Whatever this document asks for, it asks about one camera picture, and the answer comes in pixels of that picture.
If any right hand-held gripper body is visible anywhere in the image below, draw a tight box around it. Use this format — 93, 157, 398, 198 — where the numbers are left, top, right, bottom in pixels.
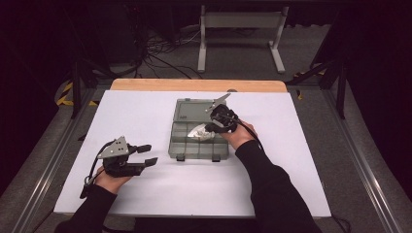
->
204, 92, 241, 134

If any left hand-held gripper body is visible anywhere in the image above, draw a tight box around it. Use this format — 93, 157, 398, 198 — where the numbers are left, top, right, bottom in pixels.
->
96, 135, 146, 179

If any clear plastic parts packet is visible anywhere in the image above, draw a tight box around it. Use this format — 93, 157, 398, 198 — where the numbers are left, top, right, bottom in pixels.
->
187, 123, 217, 144

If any grey clear compartment box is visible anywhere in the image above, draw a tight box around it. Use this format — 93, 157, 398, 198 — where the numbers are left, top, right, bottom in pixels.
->
167, 96, 231, 163

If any person's right hand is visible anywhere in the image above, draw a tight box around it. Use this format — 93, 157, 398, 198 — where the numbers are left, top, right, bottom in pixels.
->
226, 119, 259, 151

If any person's left hand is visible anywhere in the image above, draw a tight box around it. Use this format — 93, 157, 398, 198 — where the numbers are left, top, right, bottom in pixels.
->
94, 167, 132, 195

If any white table mat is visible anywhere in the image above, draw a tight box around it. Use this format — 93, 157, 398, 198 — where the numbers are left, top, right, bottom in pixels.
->
52, 89, 332, 218

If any wooden table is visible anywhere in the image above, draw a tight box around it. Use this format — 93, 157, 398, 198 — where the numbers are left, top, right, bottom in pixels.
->
110, 78, 289, 94

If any black metal stand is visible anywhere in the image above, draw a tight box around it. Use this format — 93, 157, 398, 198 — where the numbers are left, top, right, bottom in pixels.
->
286, 57, 350, 120
69, 48, 115, 119

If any person's dark clothing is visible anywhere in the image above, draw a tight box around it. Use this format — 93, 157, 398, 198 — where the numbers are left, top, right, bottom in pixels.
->
134, 216, 260, 233

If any yellow black floor tape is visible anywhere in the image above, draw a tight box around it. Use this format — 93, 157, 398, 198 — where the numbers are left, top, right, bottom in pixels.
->
292, 69, 326, 101
55, 81, 100, 108

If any grey metal stand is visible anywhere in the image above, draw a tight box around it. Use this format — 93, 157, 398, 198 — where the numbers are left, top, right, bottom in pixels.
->
197, 4, 290, 75

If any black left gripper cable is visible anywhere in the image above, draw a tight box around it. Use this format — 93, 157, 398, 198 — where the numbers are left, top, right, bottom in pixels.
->
79, 140, 117, 200

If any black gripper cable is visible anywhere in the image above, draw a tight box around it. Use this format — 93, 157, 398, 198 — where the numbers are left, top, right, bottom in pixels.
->
79, 140, 117, 200
223, 113, 265, 153

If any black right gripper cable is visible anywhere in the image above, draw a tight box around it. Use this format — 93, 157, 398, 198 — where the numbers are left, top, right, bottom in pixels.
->
223, 113, 265, 153

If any aluminium floor rail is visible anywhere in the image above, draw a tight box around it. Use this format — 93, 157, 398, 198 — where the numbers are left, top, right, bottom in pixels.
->
11, 86, 98, 233
324, 86, 404, 233

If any bundle of black floor cables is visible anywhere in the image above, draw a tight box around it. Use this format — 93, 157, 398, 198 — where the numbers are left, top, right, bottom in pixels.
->
142, 27, 204, 81

